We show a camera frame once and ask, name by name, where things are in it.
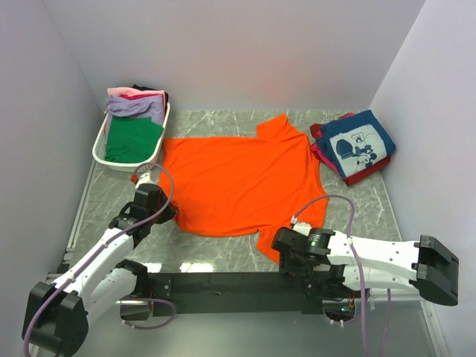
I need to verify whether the orange t shirt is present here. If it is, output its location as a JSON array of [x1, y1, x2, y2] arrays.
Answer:
[[159, 114, 328, 263]]

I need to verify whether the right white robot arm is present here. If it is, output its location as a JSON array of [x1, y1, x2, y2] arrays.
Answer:
[[271, 223, 459, 306]]

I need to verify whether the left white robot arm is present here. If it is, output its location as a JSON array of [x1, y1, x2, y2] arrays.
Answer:
[[22, 183, 176, 356]]

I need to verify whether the green shirt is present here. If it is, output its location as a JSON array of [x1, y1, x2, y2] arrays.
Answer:
[[105, 116, 164, 164]]

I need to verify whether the white perforated basket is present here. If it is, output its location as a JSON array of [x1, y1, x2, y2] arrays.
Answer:
[[92, 104, 170, 172]]

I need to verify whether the lavender shirt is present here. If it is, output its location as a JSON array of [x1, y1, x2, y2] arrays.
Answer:
[[106, 95, 165, 125]]

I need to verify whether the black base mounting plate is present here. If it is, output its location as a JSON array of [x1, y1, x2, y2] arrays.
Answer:
[[147, 270, 358, 317]]

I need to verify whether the magenta shirt in basket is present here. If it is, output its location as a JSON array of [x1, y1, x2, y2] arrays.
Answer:
[[119, 94, 150, 100]]

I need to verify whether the pink folded shirt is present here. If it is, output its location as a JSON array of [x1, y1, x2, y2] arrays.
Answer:
[[311, 142, 339, 173]]

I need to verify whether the light pink shirt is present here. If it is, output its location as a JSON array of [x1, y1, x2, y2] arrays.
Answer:
[[107, 87, 165, 96]]

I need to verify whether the black garment in basket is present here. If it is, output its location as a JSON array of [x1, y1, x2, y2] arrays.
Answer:
[[132, 84, 169, 102]]

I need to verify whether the blue cartoon print shirt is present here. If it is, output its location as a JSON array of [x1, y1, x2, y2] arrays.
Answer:
[[316, 110, 396, 178]]

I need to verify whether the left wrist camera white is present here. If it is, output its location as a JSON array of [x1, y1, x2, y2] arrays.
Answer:
[[131, 171, 157, 188]]

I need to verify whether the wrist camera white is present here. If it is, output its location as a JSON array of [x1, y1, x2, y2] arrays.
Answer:
[[131, 171, 157, 188], [291, 216, 312, 236]]

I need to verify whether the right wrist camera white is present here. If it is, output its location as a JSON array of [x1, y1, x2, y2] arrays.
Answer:
[[291, 216, 312, 236]]

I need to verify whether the aluminium rail frame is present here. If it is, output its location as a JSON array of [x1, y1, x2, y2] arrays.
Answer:
[[22, 159, 453, 357]]

